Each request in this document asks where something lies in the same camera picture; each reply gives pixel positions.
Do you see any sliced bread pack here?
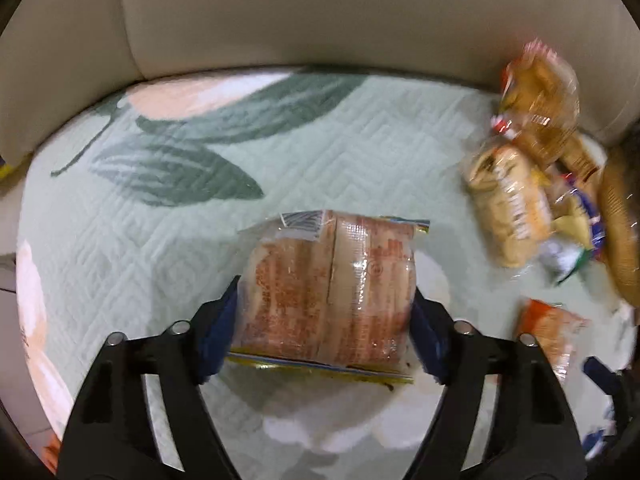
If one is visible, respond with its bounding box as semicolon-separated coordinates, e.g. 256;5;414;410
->
229;209;431;384

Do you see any bread bag with red stripes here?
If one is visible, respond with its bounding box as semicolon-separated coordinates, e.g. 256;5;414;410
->
491;39;579;169

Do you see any small orange snack pack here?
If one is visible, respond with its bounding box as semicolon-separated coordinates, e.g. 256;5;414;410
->
514;298;591;385

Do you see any green white snack packet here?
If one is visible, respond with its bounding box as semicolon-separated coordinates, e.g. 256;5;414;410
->
539;235;592;285

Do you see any blue snack bag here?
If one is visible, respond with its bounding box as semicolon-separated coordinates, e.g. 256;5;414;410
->
572;186;605;259

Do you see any yellow snack packet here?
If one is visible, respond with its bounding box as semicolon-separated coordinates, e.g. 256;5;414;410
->
550;193;593;249

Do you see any floral quilted green sofa cover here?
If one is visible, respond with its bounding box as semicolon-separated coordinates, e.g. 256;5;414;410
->
17;72;634;479

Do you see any cream biscuit pack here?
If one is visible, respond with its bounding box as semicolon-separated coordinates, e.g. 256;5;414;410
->
462;139;552;269

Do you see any beige leather sofa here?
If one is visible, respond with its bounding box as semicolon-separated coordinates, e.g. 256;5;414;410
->
1;0;639;164

